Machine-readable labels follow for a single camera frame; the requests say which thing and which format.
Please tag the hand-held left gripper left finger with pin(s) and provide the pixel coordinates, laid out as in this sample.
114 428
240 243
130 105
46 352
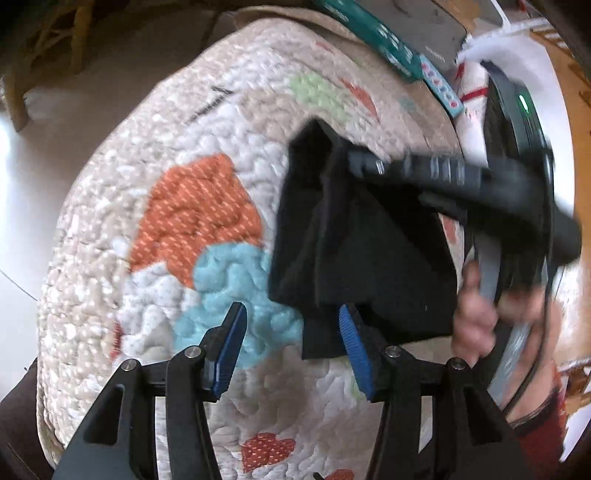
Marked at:
226 353

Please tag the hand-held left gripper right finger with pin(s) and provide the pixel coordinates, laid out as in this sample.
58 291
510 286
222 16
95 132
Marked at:
358 355

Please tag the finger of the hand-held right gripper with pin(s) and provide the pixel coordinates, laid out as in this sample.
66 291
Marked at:
415 168

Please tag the black pants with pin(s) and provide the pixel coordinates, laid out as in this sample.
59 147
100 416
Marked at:
369 258

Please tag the person's right forearm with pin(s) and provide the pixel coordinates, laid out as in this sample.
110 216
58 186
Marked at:
540 415

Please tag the person's right hand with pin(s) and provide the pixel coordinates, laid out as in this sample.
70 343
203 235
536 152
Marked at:
475 323

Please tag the white shopping bag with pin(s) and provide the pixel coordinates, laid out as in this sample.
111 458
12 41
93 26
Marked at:
471 87

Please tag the light blue shapes box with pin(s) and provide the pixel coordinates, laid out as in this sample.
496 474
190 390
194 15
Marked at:
443 90

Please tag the green flat box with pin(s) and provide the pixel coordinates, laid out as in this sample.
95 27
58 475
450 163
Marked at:
383 41

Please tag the person's brown trouser leg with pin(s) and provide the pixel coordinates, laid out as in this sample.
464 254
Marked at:
23 424

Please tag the quilted patchwork blanket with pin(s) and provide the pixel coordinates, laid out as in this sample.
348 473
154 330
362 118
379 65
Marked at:
184 138

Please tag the yellow wooden chair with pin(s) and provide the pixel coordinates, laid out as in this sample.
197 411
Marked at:
18 92

